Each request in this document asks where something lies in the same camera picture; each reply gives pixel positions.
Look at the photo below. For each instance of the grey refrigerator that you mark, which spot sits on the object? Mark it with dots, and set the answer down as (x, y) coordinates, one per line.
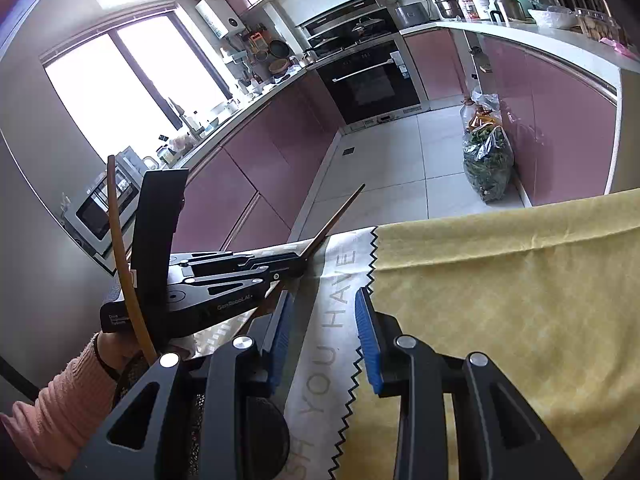
(30, 260)

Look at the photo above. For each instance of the patterned tablecloth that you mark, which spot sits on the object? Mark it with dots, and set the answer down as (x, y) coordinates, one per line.
(500, 310)

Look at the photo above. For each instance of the black mesh utensil holder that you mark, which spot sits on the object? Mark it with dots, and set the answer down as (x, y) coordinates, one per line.
(131, 375)

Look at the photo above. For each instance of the steel stock pot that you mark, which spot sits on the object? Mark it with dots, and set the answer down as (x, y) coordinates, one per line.
(446, 5)

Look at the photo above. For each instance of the bag of leafy greens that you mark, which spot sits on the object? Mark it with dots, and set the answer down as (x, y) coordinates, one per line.
(487, 165)

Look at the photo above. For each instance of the black range hood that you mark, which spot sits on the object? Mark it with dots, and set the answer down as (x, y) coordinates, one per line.
(345, 10)

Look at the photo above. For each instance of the person's left forearm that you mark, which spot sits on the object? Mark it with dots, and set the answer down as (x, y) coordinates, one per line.
(50, 410)

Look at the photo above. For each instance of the steel flask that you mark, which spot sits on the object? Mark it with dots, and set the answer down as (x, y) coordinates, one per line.
(507, 6)

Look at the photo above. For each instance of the pink peninsula base cabinets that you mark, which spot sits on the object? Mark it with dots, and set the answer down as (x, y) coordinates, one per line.
(550, 125)

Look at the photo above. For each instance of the hanging black pan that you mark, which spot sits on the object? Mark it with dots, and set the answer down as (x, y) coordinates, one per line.
(279, 49)

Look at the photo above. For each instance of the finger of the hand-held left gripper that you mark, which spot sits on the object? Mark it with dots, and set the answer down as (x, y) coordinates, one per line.
(235, 279)
(235, 259)

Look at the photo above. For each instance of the brown patterned chopstick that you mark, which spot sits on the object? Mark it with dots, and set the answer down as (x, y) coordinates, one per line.
(116, 240)
(335, 220)

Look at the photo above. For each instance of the pan with lid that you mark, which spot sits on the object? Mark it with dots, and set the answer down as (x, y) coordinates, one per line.
(330, 42)

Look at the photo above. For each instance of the black built-in oven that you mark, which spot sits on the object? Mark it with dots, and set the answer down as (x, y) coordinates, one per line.
(370, 85)

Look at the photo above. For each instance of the steel faucet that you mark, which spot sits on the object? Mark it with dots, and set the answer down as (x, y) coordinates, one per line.
(177, 115)

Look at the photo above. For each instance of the pink base cabinets with sink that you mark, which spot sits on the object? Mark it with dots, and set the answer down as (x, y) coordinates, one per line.
(260, 160)

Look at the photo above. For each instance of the clear plastic bag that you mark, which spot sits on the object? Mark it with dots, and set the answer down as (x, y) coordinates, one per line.
(485, 112)

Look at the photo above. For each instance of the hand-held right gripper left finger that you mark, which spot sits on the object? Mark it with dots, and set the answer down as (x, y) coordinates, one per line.
(280, 340)

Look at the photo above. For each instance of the white water heater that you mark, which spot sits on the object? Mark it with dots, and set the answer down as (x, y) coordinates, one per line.
(217, 15)

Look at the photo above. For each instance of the kitchen window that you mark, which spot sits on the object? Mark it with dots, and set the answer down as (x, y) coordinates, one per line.
(125, 75)

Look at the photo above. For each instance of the person's left hand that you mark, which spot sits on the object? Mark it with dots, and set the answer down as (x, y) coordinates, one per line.
(115, 347)

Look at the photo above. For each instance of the pot with glass lid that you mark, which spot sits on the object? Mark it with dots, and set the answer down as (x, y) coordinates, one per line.
(367, 24)

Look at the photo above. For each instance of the clear plastic food box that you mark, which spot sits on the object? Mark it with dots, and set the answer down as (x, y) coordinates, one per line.
(595, 25)

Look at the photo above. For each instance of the silver microwave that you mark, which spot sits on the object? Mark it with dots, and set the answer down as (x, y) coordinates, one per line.
(97, 210)

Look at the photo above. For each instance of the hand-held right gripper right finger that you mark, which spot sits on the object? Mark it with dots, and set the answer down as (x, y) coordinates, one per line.
(370, 345)

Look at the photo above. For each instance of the white jar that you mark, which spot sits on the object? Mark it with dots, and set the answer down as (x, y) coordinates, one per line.
(480, 2)

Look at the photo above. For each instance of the pink plastic wrapper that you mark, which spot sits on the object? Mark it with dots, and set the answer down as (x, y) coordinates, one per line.
(620, 47)

